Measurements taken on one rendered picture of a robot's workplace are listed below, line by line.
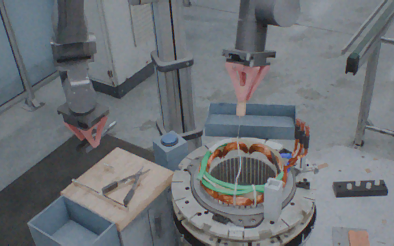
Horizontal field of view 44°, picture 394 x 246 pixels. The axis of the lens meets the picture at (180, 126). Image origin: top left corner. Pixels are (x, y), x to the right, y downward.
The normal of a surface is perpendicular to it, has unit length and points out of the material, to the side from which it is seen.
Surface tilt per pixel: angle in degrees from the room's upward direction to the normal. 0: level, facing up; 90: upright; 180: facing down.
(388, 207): 0
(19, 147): 0
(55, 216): 90
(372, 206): 0
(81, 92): 91
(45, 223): 90
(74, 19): 117
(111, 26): 90
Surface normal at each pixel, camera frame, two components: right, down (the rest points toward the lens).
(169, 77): 0.32, 0.54
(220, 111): -0.18, 0.59
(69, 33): 0.27, 0.86
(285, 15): 0.44, 0.27
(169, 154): 0.58, 0.44
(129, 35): 0.81, 0.29
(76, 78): 0.06, -0.77
